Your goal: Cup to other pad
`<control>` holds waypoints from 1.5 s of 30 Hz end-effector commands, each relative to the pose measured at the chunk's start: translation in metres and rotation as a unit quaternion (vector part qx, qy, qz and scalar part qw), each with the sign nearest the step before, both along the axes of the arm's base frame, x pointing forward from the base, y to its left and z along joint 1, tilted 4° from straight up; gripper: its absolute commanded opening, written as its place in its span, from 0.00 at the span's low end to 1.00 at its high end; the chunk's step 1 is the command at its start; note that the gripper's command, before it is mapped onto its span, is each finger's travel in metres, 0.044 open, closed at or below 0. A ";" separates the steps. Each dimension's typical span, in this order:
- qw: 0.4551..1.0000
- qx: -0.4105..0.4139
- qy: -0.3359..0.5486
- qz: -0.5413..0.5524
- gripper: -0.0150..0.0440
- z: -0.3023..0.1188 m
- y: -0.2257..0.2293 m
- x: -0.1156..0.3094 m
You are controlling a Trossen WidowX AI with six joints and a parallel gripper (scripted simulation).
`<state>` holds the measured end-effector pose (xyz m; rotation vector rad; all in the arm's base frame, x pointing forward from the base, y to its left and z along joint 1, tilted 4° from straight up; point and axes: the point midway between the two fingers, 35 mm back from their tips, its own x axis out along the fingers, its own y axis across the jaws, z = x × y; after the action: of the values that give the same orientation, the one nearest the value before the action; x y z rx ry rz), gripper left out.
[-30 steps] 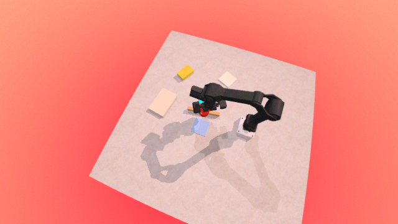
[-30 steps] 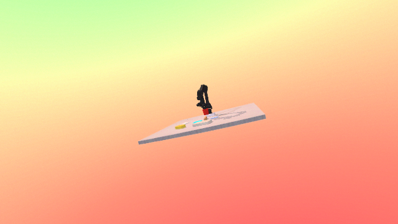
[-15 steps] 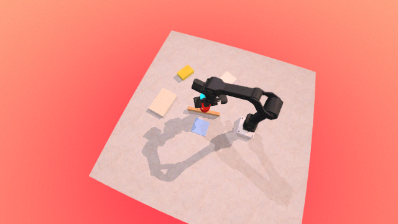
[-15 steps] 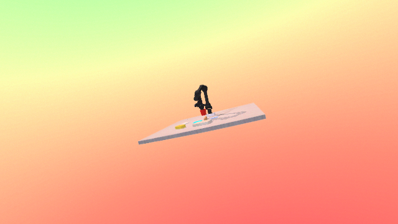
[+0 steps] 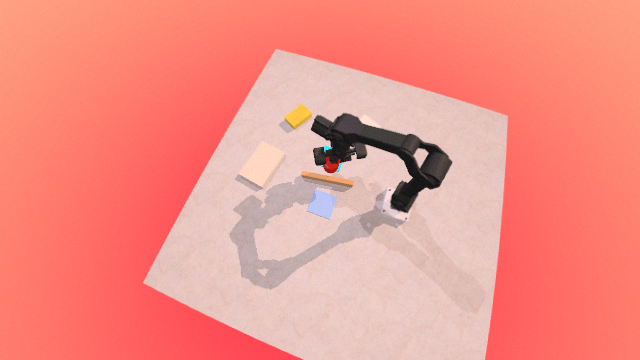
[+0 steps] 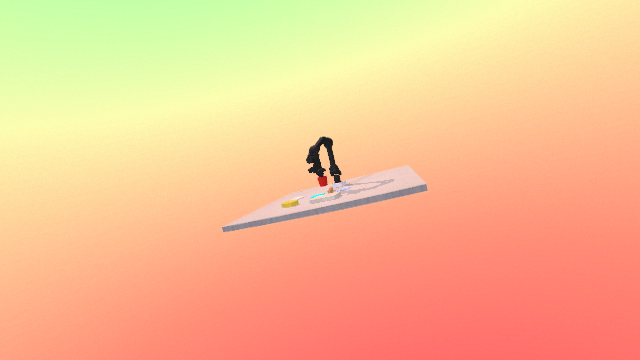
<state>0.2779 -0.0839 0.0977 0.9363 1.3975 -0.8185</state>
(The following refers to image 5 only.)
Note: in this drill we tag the yellow flat bar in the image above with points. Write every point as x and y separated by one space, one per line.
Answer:
298 116

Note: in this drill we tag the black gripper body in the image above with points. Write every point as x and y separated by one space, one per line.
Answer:
334 154

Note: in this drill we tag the orange flat bar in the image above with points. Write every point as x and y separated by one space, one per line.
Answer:
328 179

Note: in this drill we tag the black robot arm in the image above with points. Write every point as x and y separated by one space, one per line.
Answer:
346 130

